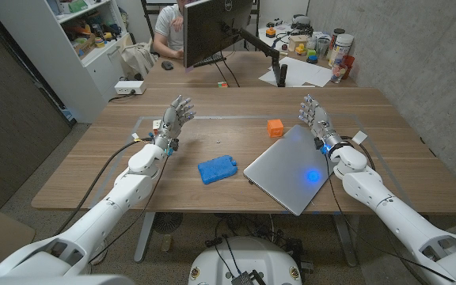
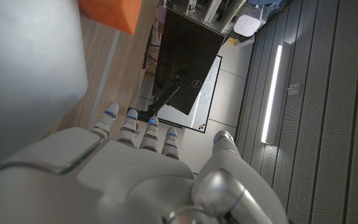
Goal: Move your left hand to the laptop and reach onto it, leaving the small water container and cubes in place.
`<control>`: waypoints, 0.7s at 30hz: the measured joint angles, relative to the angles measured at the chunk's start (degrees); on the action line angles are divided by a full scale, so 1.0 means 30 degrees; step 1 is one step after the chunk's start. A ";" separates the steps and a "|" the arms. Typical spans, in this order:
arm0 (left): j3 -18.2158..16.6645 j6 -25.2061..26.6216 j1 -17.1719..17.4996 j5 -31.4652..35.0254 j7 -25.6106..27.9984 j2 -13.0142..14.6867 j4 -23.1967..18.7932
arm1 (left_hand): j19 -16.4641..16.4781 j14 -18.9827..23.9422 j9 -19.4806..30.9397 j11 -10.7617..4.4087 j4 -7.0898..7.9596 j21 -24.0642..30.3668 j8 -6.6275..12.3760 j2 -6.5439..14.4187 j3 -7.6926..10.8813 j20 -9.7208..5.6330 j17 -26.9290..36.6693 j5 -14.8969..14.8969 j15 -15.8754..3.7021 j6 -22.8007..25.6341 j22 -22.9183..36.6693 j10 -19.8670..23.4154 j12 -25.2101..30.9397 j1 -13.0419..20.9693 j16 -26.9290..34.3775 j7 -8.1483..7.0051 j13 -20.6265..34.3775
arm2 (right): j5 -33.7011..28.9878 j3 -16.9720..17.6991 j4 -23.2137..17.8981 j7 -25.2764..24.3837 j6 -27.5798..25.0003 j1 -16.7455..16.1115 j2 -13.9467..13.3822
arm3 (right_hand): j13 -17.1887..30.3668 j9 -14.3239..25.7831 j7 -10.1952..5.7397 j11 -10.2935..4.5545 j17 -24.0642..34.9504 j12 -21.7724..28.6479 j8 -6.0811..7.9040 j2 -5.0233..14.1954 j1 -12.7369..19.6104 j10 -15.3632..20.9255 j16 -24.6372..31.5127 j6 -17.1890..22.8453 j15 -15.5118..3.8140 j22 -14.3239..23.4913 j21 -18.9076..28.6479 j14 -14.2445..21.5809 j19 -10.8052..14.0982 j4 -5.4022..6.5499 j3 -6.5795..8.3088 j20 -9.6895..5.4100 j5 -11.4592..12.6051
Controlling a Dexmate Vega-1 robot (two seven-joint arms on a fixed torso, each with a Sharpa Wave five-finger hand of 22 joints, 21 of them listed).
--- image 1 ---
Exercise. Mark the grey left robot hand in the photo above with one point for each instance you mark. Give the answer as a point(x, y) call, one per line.
point(173, 118)

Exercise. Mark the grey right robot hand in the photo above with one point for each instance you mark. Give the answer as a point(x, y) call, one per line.
point(317, 118)

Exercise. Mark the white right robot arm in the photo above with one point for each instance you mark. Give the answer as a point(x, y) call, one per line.
point(402, 213)

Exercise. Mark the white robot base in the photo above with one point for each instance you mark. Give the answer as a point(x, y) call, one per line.
point(245, 261)

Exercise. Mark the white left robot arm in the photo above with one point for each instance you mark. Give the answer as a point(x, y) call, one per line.
point(105, 210)

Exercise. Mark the silver closed laptop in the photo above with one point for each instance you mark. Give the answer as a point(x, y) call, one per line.
point(289, 170)

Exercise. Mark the blue flat water container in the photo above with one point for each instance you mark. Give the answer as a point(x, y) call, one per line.
point(217, 169)

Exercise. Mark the white cube with red marks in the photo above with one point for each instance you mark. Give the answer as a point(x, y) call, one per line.
point(156, 126)

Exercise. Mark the orange cube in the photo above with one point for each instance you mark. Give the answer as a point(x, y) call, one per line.
point(275, 128)

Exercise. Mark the clear glass jar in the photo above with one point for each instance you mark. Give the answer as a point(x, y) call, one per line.
point(337, 73)

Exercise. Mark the white paper sheets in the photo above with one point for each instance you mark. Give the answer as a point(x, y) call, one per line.
point(297, 72)

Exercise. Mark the white power strip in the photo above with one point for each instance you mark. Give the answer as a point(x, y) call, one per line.
point(130, 87)

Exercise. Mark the black computer mouse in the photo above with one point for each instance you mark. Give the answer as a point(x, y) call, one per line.
point(167, 65)

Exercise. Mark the small colourful puzzle cube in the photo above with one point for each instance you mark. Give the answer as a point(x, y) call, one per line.
point(222, 84)

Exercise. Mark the red plastic cup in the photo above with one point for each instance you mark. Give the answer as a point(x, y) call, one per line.
point(346, 65)

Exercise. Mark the black keyboard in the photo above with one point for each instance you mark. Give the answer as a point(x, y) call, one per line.
point(209, 60)

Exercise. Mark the beige bag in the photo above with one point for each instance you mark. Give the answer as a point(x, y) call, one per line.
point(137, 57)

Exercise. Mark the white lidded canister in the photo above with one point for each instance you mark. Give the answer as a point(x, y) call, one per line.
point(341, 48)

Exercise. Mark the small wooden box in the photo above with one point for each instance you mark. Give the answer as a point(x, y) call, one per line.
point(297, 41)

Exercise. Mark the dark lidded bottle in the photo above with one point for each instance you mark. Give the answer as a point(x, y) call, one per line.
point(335, 37)

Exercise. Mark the person in white shirt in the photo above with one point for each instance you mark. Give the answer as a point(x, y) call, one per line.
point(170, 29)

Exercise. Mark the black computer monitor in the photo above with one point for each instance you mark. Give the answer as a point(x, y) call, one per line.
point(212, 27)

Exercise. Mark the white shelf cabinet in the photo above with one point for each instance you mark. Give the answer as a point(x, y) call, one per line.
point(81, 55)

